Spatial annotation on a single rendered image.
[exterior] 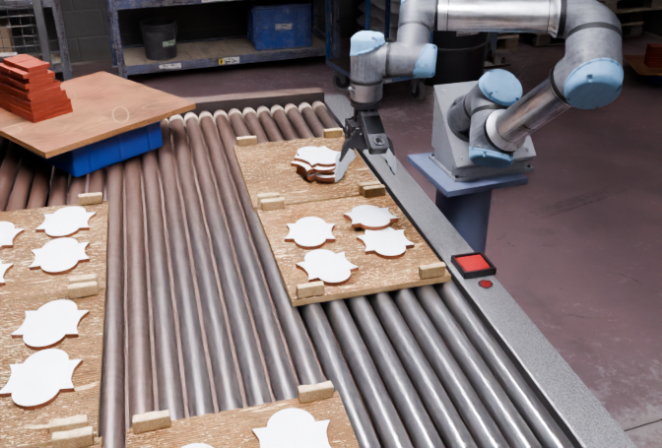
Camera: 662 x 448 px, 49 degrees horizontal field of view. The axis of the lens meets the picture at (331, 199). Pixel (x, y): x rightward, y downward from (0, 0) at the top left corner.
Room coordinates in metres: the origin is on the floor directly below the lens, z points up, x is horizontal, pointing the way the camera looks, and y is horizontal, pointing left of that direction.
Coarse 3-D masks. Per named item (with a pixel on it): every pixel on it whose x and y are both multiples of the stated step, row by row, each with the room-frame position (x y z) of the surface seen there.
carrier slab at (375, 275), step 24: (264, 216) 1.56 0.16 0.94; (288, 216) 1.56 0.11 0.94; (312, 216) 1.56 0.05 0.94; (336, 216) 1.56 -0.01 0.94; (336, 240) 1.44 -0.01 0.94; (288, 264) 1.34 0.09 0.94; (360, 264) 1.34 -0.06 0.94; (384, 264) 1.34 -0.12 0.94; (408, 264) 1.34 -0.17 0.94; (288, 288) 1.25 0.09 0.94; (336, 288) 1.25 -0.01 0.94; (360, 288) 1.25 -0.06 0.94; (384, 288) 1.26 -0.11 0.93
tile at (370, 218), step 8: (360, 208) 1.58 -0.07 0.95; (368, 208) 1.58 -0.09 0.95; (376, 208) 1.58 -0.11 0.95; (384, 208) 1.57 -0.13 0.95; (344, 216) 1.55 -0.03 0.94; (352, 216) 1.53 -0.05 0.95; (360, 216) 1.53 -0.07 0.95; (368, 216) 1.53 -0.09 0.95; (376, 216) 1.53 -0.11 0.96; (384, 216) 1.52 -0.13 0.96; (392, 216) 1.52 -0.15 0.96; (352, 224) 1.48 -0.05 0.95; (360, 224) 1.49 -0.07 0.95; (368, 224) 1.47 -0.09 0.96; (376, 224) 1.47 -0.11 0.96; (384, 224) 1.47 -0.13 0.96
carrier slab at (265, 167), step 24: (264, 144) 2.02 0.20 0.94; (288, 144) 2.02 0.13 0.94; (312, 144) 2.02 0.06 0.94; (336, 144) 2.02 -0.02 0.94; (240, 168) 1.84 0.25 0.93; (264, 168) 1.84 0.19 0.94; (288, 168) 1.84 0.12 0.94; (360, 168) 1.84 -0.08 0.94; (264, 192) 1.69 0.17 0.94; (288, 192) 1.69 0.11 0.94; (312, 192) 1.69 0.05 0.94; (336, 192) 1.69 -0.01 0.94
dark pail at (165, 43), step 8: (144, 24) 5.77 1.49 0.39; (152, 24) 5.83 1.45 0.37; (160, 24) 5.85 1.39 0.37; (168, 24) 5.63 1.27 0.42; (144, 32) 5.63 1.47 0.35; (152, 32) 5.59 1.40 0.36; (160, 32) 5.60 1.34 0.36; (168, 32) 5.64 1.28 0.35; (176, 32) 5.72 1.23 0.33; (144, 40) 5.65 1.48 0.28; (152, 40) 5.60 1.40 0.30; (160, 40) 5.60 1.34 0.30; (168, 40) 5.63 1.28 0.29; (152, 48) 5.60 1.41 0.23; (160, 48) 5.60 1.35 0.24; (168, 48) 5.63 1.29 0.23; (152, 56) 5.61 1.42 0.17; (160, 56) 5.60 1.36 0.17; (168, 56) 5.63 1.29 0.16
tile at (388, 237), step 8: (368, 232) 1.46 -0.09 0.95; (376, 232) 1.46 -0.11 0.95; (384, 232) 1.46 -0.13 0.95; (392, 232) 1.46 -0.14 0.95; (400, 232) 1.46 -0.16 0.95; (360, 240) 1.44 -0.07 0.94; (368, 240) 1.42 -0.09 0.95; (376, 240) 1.42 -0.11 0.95; (384, 240) 1.42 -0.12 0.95; (392, 240) 1.42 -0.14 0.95; (400, 240) 1.42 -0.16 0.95; (408, 240) 1.42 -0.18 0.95; (368, 248) 1.39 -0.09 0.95; (376, 248) 1.39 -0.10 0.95; (384, 248) 1.39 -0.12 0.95; (392, 248) 1.39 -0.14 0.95; (400, 248) 1.39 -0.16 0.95; (408, 248) 1.41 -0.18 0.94; (384, 256) 1.36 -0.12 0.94; (392, 256) 1.36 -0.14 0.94; (400, 256) 1.37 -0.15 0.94
